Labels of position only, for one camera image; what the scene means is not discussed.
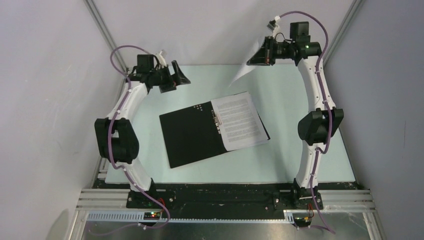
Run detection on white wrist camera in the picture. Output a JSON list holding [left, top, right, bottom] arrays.
[[266, 15, 281, 38], [155, 49, 168, 68]]

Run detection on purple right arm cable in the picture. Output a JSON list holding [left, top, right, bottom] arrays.
[[279, 10, 337, 234]]

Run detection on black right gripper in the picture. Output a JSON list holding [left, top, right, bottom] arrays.
[[247, 36, 295, 67]]

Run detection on red folder with black inside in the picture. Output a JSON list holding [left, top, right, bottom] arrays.
[[158, 96, 271, 169]]

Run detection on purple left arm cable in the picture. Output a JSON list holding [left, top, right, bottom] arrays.
[[88, 45, 171, 237]]

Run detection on white slotted cable duct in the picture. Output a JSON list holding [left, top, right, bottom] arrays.
[[86, 210, 295, 224]]

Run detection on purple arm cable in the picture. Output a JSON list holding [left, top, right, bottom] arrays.
[[88, 45, 171, 237], [279, 10, 337, 234]]

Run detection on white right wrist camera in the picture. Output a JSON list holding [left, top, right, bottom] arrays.
[[266, 15, 281, 38]]

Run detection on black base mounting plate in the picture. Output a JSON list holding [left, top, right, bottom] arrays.
[[126, 183, 324, 219]]

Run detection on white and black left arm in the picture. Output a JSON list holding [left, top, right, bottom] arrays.
[[94, 53, 190, 208]]

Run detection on aluminium frame rail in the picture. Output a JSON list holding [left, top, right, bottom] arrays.
[[83, 0, 128, 71]]

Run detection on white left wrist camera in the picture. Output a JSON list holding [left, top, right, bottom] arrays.
[[155, 49, 168, 68]]

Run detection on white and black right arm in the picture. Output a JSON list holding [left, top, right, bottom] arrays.
[[246, 19, 344, 209]]

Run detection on printed paper sheet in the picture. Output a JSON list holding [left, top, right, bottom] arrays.
[[228, 38, 262, 88], [210, 91, 270, 152]]

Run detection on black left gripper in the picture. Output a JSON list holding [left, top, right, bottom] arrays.
[[150, 60, 191, 94]]

